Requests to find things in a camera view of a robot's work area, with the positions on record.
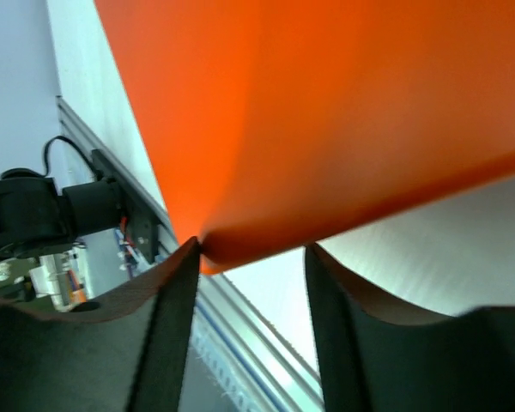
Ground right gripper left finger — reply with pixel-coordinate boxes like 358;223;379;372
0;235;200;412

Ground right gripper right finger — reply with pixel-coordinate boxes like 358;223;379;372
305;244;515;411

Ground orange box lid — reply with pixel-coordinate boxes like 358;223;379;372
96;1;515;275

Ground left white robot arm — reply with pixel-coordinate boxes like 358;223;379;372
0;176;123;262

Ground aluminium front rail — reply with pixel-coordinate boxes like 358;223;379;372
57;98;324;411

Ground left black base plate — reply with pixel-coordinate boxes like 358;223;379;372
91;149;159;264

